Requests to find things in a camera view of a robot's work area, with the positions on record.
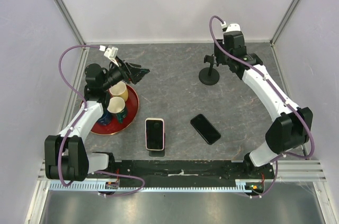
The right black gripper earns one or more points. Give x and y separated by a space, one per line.
217 53

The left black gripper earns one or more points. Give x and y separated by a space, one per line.
135 74

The black round-base phone holder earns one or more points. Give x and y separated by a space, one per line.
208 75

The pink-case smartphone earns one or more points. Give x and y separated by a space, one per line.
154 134

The black smartphone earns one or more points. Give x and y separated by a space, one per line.
205 129

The black folding phone stand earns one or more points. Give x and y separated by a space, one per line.
160 152

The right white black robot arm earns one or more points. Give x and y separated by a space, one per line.
291 124

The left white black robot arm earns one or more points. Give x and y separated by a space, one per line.
65 156

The yellow cup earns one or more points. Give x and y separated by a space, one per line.
119 90

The cream paper cup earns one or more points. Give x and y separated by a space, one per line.
116 105

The green mug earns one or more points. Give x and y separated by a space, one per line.
120 116

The blue mug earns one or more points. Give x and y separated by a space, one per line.
105 119

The red round tray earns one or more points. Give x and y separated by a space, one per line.
114 126

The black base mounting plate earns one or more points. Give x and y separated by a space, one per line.
204 168

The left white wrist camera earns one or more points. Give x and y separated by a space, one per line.
110 52

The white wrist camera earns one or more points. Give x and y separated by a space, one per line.
230 27
110 52

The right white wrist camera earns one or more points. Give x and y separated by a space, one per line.
230 27

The slotted cable duct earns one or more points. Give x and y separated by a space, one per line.
102 186

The right aluminium frame post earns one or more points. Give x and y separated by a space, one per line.
284 21

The aluminium frame post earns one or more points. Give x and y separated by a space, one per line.
284 21
70 21

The front aluminium rail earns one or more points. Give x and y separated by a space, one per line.
290 170

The left aluminium frame post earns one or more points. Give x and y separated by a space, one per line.
70 21

